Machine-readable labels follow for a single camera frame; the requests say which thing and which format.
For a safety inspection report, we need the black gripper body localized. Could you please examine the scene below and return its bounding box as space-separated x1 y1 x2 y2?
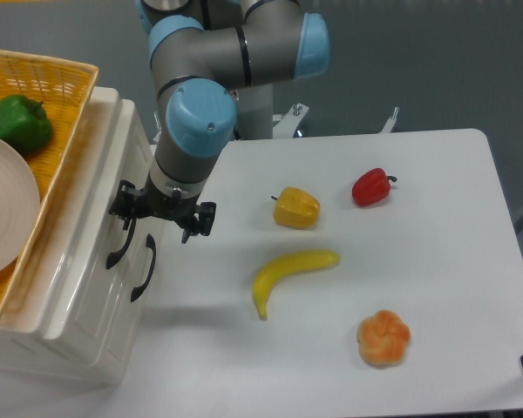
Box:
141 185 199 226

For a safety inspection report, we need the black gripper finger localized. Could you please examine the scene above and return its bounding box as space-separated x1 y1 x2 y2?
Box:
108 179 147 231
180 202 216 244

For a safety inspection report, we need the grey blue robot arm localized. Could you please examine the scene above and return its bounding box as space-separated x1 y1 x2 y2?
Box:
109 1 330 237

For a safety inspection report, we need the white drawer cabinet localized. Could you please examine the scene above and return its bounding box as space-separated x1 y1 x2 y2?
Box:
0 87 165 384

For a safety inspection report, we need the yellow bell pepper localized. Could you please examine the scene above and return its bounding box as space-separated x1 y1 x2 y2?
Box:
271 186 321 229

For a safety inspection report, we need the yellow banana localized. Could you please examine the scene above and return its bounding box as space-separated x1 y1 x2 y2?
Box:
251 249 341 320

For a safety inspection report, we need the beige round plate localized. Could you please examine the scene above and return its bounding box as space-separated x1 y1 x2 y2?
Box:
0 139 40 271

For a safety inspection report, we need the yellow woven basket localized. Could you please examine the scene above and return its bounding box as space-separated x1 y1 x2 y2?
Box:
0 50 98 319

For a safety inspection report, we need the green bell pepper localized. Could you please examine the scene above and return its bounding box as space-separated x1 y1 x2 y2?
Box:
0 95 53 154

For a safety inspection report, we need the red bell pepper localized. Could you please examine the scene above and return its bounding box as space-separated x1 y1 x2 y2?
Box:
351 168 397 207

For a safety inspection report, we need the peeled orange mandarin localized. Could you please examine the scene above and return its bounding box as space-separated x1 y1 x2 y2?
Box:
357 310 411 367

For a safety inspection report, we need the white metal table bracket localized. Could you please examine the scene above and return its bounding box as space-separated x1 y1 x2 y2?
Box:
152 102 400 145

